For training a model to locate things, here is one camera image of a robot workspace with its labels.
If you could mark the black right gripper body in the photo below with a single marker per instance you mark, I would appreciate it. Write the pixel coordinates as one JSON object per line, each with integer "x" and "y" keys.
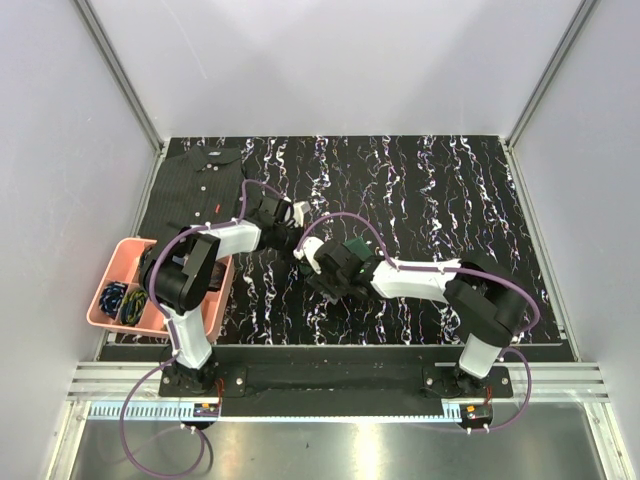
{"x": 331, "y": 287}

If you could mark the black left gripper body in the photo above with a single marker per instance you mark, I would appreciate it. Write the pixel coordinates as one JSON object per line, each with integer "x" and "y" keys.
{"x": 287, "y": 238}

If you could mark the green cloth napkin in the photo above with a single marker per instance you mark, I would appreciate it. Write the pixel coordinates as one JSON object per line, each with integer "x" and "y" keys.
{"x": 331, "y": 258}

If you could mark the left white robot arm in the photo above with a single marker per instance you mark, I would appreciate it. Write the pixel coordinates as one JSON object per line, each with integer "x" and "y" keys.
{"x": 176, "y": 273}

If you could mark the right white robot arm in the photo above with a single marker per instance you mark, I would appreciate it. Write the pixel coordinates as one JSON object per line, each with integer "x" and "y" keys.
{"x": 483, "y": 295}

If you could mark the dark brown rolled cloth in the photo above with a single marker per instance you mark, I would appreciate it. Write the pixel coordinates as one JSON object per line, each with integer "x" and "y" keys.
{"x": 217, "y": 277}

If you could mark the dark pinstriped shirt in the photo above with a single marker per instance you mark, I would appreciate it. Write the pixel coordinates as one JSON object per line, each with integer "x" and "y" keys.
{"x": 199, "y": 186}

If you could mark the green patterned rolled tie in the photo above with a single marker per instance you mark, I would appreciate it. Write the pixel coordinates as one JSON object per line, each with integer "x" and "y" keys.
{"x": 143, "y": 257}

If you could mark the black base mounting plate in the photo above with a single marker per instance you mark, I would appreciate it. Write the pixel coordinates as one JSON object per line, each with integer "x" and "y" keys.
{"x": 323, "y": 405}

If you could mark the yellow patterned rolled tie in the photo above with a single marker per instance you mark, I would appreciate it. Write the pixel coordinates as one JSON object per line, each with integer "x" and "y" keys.
{"x": 133, "y": 306}

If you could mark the pink compartment tray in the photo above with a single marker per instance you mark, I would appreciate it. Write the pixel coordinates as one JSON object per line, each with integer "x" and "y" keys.
{"x": 123, "y": 267}

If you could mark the blue patterned rolled tie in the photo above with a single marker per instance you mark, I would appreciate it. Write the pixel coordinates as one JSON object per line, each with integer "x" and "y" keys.
{"x": 111, "y": 298}

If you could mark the aluminium frame rail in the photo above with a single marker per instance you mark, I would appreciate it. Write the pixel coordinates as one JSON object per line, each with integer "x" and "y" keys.
{"x": 550, "y": 382}

